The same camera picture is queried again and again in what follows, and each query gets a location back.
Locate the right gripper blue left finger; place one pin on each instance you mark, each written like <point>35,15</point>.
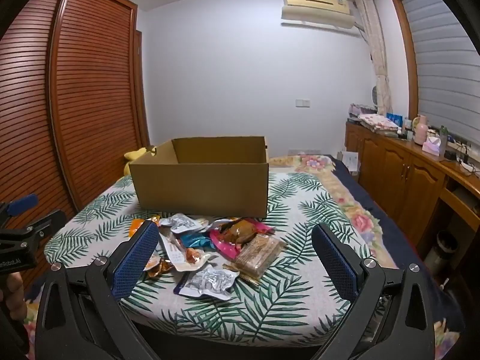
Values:
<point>130,258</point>

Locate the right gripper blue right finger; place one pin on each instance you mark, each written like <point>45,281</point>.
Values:
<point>339,260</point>

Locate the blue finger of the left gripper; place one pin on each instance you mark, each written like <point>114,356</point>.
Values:
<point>21,205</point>

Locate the orange white snack pack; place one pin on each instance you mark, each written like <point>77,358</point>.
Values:
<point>137,223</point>

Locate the white red jerky pack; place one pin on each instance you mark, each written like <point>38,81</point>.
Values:
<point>184,259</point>

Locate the blue foil snack pack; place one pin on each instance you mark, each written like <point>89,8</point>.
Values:
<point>197,240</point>

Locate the silver orange label pack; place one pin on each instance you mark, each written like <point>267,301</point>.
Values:
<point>181,223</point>

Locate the silver foil snack pack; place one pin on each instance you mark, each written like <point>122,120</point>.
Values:
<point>207,282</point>

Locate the clear grain bar pack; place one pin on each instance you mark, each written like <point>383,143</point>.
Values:
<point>258,255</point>

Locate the pink chicken leg pack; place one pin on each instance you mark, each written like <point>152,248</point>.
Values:
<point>230,237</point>

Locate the brown foil snack pack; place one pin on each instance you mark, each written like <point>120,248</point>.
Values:
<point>157,266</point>

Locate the person left hand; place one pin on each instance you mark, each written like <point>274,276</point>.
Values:
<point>12,293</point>

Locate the floral bed sheet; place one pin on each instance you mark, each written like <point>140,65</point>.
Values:
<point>385,240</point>

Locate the yellow plush toy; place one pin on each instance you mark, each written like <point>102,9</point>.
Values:
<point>133,155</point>

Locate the wooden sideboard cabinet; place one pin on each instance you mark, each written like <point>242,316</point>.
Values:
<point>412,186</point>

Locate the wooden louvered wardrobe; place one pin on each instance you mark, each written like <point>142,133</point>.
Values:
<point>69,105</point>

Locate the brown cardboard box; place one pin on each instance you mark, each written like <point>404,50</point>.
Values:
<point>211,176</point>

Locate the folded floral cloth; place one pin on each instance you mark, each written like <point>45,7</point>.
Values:
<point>379,124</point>

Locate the pink tissue box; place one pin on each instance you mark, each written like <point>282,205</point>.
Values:
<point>432,145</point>

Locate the pink vase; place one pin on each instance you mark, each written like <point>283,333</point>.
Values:
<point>420,129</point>

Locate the window roller blind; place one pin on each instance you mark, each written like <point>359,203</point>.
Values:
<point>447,66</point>

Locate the beige floral curtain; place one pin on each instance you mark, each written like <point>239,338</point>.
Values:
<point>374,33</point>

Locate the white wall switch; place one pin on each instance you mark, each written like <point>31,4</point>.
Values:
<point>302,103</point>

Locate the wall air conditioner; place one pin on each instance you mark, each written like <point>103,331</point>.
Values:
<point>328,12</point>

